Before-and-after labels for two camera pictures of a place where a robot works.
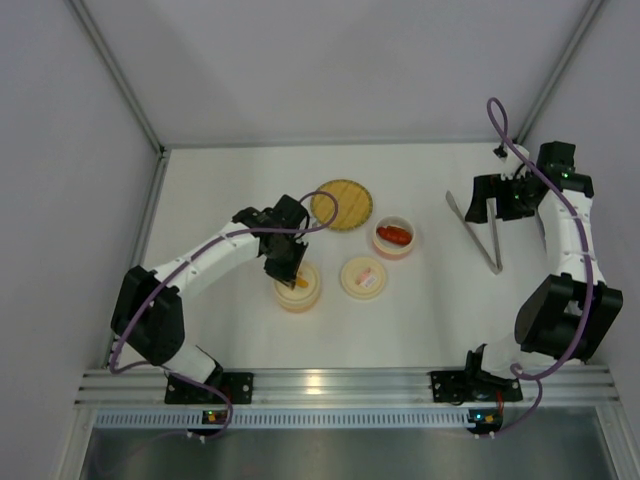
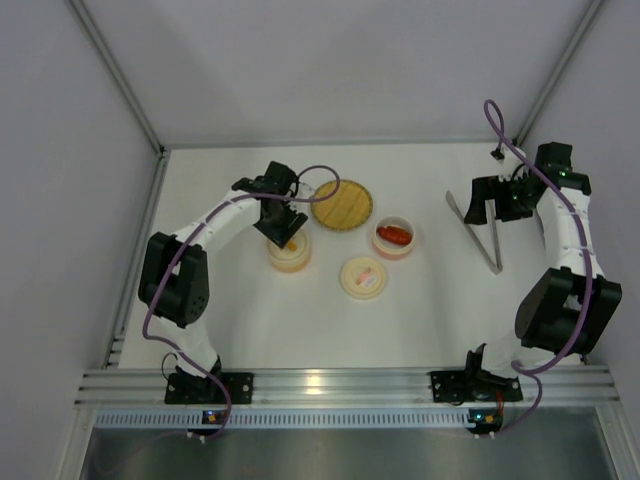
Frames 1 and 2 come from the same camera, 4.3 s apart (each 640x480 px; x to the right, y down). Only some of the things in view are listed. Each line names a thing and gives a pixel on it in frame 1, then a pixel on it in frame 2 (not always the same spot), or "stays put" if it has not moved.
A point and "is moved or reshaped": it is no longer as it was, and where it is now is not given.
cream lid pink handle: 363,278 stays put
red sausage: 395,234 stays put
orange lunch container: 302,298 is moved or reshaped
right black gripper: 482,198 stays put
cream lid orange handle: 305,292 is moved or reshaped
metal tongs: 497,266 stays put
